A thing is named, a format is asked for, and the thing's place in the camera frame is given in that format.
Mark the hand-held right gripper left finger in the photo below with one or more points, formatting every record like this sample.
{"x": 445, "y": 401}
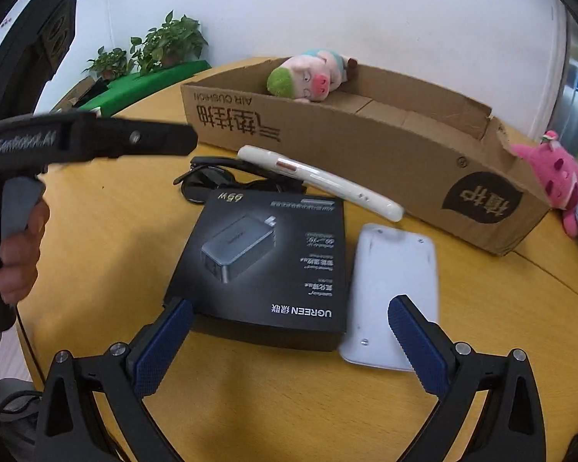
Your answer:
{"x": 163, "y": 346}

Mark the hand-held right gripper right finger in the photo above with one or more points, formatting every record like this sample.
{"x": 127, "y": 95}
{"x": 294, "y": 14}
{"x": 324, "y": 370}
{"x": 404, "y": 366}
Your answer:
{"x": 416, "y": 346}

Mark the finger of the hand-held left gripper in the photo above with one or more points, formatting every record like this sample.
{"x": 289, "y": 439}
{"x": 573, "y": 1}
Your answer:
{"x": 149, "y": 138}

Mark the black sunglasses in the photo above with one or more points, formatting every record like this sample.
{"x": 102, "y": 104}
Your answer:
{"x": 202, "y": 185}

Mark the white power bank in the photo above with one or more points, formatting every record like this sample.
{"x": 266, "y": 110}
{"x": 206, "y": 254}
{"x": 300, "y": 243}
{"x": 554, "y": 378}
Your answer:
{"x": 380, "y": 279}

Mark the black charger box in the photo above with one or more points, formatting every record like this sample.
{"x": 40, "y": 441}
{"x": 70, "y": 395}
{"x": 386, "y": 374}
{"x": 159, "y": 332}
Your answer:
{"x": 255, "y": 269}

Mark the white phone case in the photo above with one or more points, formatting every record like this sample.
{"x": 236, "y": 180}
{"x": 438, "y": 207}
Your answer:
{"x": 327, "y": 183}

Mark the brown cardboard box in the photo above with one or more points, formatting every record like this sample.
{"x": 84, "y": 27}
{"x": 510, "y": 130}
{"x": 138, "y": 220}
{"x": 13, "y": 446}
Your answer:
{"x": 366, "y": 154}

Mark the wooden desktop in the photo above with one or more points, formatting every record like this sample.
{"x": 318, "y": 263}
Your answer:
{"x": 269, "y": 394}

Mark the person's left hand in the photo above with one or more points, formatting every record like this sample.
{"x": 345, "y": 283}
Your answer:
{"x": 19, "y": 260}

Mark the green table cloth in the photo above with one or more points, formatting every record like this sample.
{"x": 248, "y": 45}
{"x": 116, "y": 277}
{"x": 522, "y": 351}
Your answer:
{"x": 139, "y": 87}

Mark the small potted green plant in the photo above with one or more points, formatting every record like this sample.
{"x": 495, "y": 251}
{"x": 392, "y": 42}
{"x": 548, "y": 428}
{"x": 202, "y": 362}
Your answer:
{"x": 108, "y": 63}

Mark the large potted green plant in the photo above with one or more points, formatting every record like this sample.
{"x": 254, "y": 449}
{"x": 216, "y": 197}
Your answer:
{"x": 173, "y": 41}

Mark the person's grey clothing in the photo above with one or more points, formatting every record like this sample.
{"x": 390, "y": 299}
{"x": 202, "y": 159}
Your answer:
{"x": 9, "y": 414}

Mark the pink pig plush toy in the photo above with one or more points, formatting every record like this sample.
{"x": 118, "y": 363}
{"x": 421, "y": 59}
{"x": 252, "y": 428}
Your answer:
{"x": 313, "y": 74}

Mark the pink strawberry bear plush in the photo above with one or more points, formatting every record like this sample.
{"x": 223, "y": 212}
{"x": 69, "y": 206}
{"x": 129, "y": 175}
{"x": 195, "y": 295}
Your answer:
{"x": 556, "y": 173}

